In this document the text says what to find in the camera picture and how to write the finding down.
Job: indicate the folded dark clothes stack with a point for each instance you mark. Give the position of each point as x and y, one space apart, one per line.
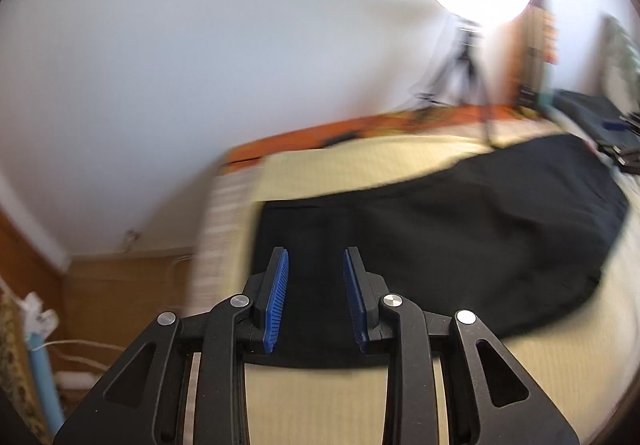
616 134

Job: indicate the black camera tripod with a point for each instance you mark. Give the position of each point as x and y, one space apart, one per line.
462 63

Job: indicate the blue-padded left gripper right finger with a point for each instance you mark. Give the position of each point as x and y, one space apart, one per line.
364 291

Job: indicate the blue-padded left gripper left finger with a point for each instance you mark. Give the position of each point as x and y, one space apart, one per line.
267 291

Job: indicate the white power strip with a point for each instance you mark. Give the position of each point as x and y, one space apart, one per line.
75 380

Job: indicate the black Kappa pants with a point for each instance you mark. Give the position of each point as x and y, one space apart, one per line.
518 236

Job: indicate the green leaf pattern pillow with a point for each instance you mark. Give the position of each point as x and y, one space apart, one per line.
619 79

